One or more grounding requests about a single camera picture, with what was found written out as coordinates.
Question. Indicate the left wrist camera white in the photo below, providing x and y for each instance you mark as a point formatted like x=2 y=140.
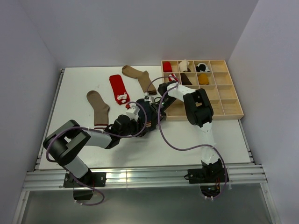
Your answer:
x=132 y=111

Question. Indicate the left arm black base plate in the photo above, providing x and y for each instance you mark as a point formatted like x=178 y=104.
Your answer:
x=84 y=188

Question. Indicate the rolled black white sock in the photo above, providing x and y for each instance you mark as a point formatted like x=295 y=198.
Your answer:
x=202 y=67

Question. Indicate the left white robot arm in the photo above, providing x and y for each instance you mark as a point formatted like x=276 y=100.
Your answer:
x=65 y=143

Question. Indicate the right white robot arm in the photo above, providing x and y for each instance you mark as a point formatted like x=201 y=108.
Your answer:
x=199 y=113

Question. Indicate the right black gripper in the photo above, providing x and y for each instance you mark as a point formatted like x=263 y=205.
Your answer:
x=156 y=108

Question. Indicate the rolled dark brown sock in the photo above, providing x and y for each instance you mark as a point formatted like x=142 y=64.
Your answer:
x=185 y=80

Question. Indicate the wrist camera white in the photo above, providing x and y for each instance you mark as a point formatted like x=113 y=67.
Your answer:
x=132 y=111
x=147 y=97

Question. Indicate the rolled cream sock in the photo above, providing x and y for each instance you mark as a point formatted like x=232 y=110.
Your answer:
x=183 y=65

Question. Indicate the rolled red white striped sock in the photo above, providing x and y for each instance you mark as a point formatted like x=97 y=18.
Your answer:
x=173 y=77

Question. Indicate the tan sock at back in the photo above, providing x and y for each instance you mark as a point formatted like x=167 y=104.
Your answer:
x=142 y=77

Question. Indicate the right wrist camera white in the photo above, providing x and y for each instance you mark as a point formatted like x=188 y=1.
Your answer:
x=147 y=97

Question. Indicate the rolled mustard yellow sock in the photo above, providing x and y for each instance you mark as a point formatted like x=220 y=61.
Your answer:
x=203 y=79

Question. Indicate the brown sock with striped cuff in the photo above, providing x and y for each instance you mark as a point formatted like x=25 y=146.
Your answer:
x=100 y=109

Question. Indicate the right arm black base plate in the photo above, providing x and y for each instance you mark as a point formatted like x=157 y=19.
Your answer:
x=210 y=177

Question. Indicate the aluminium mounting rail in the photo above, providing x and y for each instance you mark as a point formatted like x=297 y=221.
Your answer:
x=156 y=195

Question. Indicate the red sock with white pattern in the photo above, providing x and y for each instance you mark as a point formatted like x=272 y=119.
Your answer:
x=121 y=96

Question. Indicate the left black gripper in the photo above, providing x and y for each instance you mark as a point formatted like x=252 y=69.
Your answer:
x=138 y=125

